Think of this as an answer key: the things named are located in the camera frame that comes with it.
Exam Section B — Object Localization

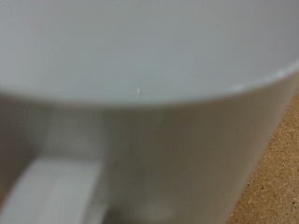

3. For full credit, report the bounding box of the white mug green-taped handle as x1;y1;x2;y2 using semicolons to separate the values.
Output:
0;0;299;224

